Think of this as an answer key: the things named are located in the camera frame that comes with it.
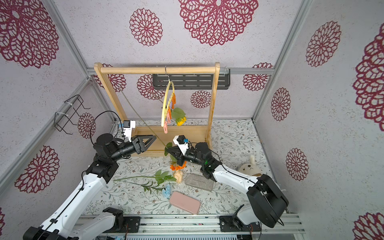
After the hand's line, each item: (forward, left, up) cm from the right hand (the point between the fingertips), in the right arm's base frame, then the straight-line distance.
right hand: (166, 148), depth 72 cm
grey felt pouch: (-6, -16, -24) cm, 30 cm away
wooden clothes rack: (+2, +1, +7) cm, 8 cm away
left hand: (+1, +5, +6) cm, 8 cm away
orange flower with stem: (-6, -4, -6) cm, 9 cm away
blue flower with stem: (-13, +2, -22) cm, 25 cm away
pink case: (-18, -9, -26) cm, 33 cm away
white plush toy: (-1, -45, -18) cm, 48 cm away
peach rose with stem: (-4, +6, -26) cm, 27 cm away
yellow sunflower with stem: (+24, -4, -1) cm, 24 cm away
